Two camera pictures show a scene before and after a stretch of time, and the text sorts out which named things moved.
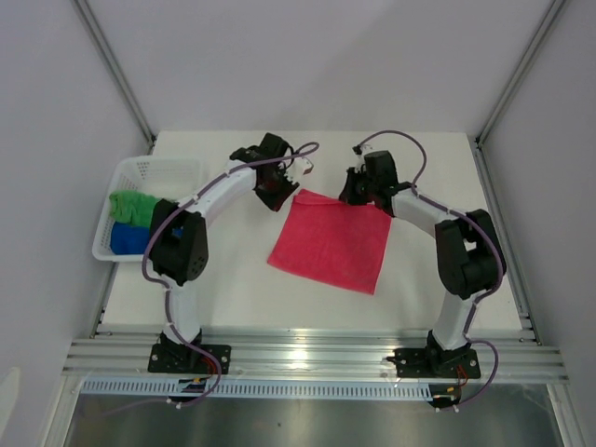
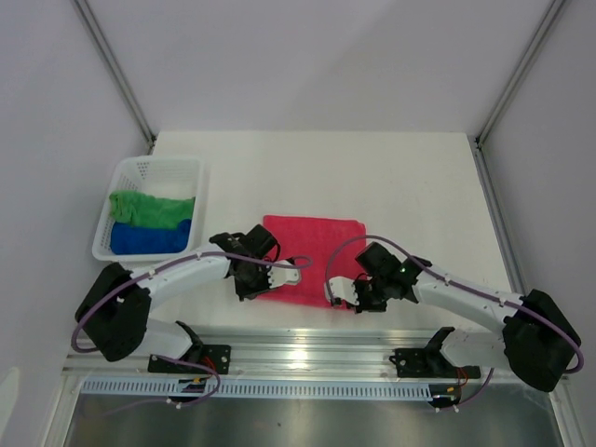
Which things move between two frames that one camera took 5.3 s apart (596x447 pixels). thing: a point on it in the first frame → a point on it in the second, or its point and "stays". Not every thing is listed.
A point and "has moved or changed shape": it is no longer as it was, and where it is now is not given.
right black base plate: (435, 363) stays
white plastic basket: (162, 177) stays
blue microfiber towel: (129, 239) stays
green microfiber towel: (132, 208) stays
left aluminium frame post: (99, 36) stays
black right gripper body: (359, 190) → (371, 295)
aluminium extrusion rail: (311, 355) stays
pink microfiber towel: (339, 244) has moved or changed shape
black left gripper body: (278, 188) → (254, 280)
